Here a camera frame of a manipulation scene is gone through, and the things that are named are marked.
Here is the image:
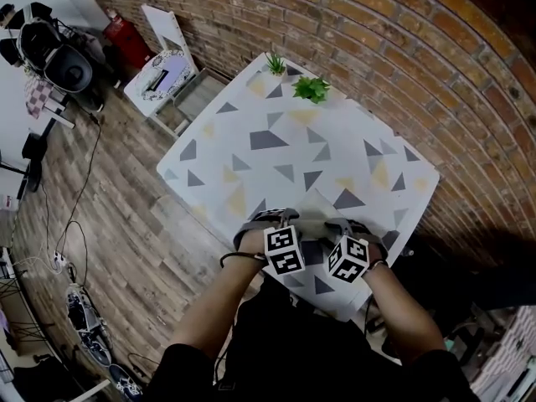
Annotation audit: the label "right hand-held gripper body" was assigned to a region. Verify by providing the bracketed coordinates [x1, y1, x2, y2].
[323, 218, 389, 285]

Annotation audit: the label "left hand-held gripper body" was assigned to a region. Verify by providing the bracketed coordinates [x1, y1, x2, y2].
[232, 208, 307, 277]

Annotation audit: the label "grey cloth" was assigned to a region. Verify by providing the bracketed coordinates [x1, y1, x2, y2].
[288, 188, 389, 246]

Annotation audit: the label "person's left forearm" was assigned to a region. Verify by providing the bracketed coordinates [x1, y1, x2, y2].
[169, 249, 269, 360]

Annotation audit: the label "person's right forearm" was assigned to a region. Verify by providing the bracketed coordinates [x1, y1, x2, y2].
[362, 261, 447, 363]

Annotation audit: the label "person's black clothing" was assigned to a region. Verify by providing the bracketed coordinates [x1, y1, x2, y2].
[144, 282, 475, 402]

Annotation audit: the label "table with triangle-patterned cloth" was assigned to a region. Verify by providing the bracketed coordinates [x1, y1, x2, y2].
[156, 52, 441, 322]

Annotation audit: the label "leafy green potted plant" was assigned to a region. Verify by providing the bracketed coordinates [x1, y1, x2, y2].
[291, 75, 332, 106]

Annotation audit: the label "pink checkered cloth table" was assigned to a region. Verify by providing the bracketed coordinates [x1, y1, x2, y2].
[23, 75, 77, 131]
[471, 306, 536, 402]

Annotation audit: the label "spiky green potted plant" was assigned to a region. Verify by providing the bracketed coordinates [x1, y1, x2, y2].
[264, 52, 288, 79]

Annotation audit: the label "dark blue handheld device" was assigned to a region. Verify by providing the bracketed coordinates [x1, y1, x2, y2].
[79, 328, 114, 366]
[108, 363, 144, 398]

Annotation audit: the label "grey handheld device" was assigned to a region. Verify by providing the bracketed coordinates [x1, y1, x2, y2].
[65, 285, 102, 335]

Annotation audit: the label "black remote control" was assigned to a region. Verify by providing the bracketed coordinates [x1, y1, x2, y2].
[148, 70, 170, 92]

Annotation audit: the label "patterned chair cushion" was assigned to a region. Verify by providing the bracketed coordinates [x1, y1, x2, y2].
[129, 50, 192, 102]

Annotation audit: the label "white wooden chair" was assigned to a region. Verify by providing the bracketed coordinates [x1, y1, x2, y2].
[123, 3, 201, 137]

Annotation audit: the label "black standing fan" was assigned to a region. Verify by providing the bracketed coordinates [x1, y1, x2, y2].
[0, 148, 44, 194]

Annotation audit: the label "red gas cylinder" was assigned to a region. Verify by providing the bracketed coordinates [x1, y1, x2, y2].
[102, 8, 154, 71]

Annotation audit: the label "small black box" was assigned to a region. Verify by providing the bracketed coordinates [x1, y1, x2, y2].
[21, 131, 49, 161]

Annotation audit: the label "black metal rack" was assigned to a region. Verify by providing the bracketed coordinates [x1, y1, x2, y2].
[0, 261, 55, 353]

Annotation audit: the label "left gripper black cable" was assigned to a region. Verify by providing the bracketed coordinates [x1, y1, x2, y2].
[219, 251, 267, 268]

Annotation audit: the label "tangled black cables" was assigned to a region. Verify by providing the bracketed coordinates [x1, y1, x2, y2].
[125, 352, 162, 379]

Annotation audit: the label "looped black floor cable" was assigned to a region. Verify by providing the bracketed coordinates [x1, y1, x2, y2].
[61, 219, 90, 287]

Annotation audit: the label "long black floor cable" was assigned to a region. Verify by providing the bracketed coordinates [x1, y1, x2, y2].
[53, 113, 104, 255]

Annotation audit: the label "white furniture frame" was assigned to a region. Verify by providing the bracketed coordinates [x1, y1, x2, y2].
[73, 378, 113, 402]

